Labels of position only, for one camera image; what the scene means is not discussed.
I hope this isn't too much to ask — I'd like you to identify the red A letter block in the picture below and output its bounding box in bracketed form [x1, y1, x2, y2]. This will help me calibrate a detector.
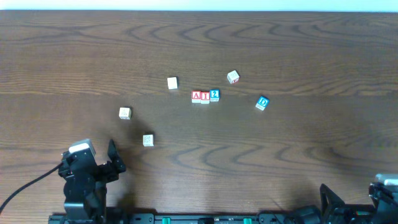
[191, 90, 201, 103]

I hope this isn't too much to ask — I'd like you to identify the red I letter block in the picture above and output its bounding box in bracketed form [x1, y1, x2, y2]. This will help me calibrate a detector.
[200, 91, 210, 104]

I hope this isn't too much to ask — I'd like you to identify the blue 2 number block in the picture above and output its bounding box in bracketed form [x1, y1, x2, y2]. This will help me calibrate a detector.
[210, 89, 220, 102]

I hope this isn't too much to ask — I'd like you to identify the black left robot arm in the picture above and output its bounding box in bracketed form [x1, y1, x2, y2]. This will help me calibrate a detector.
[58, 139, 126, 223]

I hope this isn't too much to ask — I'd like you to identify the blue H letter block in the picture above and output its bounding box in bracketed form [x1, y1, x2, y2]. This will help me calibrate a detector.
[143, 134, 154, 147]

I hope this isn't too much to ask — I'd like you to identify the cow picture wooden block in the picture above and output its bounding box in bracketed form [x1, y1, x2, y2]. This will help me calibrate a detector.
[119, 107, 132, 119]

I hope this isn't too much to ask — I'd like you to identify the plain face wooden block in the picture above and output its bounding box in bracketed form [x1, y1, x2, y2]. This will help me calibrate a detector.
[167, 77, 178, 90]

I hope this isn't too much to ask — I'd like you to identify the blue D letter block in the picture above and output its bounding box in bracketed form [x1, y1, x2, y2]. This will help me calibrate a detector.
[255, 96, 269, 111]

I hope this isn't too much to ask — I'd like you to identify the red E letter block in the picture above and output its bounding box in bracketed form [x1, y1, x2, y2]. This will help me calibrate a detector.
[226, 70, 240, 84]

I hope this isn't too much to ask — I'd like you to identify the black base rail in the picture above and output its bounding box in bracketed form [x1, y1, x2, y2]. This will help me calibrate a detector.
[48, 212, 364, 224]

